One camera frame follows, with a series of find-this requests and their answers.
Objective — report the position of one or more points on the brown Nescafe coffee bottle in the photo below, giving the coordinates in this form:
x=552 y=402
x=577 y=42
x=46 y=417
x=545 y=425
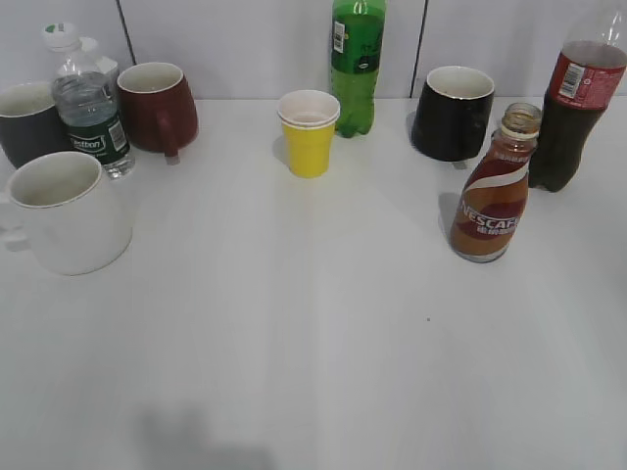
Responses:
x=494 y=196

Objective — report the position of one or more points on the white ceramic mug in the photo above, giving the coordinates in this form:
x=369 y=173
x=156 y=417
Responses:
x=65 y=209

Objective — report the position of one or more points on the yellow paper cup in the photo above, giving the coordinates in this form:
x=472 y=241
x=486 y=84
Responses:
x=308 y=119

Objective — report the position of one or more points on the black ceramic mug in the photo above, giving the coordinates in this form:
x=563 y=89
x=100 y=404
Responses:
x=453 y=113

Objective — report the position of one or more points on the dark red ceramic mug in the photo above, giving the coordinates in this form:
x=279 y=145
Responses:
x=157 y=108

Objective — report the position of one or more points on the green soda bottle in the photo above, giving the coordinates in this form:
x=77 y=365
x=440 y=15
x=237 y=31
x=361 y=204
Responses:
x=356 y=42

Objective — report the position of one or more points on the clear water bottle green label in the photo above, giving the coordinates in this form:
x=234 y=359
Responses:
x=86 y=101

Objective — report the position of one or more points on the dark grey ceramic mug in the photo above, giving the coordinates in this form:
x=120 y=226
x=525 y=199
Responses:
x=30 y=124

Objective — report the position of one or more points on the cola bottle red label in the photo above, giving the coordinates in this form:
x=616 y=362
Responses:
x=587 y=72

